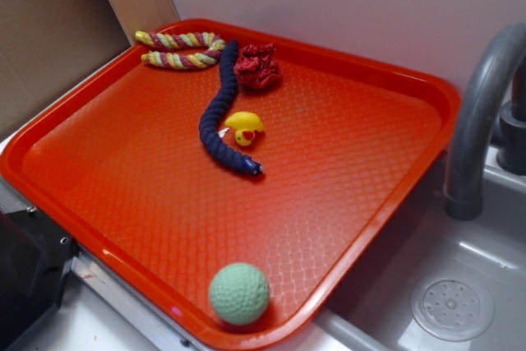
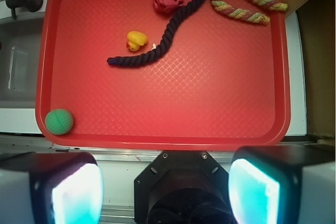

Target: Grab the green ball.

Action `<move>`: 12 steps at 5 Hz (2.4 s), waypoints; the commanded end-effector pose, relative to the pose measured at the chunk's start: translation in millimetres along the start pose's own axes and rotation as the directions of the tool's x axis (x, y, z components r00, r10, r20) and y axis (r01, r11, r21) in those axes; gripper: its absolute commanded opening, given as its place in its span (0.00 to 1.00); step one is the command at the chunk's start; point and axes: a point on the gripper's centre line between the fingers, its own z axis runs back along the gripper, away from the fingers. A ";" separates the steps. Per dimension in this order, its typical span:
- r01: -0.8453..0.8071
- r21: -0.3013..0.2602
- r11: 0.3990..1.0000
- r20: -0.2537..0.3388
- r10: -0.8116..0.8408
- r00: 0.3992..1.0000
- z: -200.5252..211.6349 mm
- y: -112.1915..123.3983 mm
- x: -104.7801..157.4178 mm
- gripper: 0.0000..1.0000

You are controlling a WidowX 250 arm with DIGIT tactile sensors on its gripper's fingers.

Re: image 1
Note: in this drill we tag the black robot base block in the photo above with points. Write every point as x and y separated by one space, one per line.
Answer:
36 258

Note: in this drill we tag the green dimpled ball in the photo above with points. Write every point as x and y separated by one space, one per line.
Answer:
239 294

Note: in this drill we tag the red plastic tray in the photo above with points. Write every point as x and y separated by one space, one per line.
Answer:
119 164

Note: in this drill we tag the yellow rubber duck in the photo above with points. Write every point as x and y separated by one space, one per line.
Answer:
246 125

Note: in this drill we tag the red crumpled fabric scrunchie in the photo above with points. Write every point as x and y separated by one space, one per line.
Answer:
256 68

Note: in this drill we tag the grey sink faucet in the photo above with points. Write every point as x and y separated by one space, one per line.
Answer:
494 103

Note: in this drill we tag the grey plastic sink basin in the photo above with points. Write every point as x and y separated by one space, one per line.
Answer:
370 310

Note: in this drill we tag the round sink drain cover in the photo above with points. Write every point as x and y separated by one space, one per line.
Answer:
452 306

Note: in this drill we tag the brown cardboard panel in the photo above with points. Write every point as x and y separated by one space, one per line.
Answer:
47 47

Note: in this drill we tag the multicolour twisted rope toy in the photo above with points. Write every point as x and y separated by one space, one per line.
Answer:
183 52

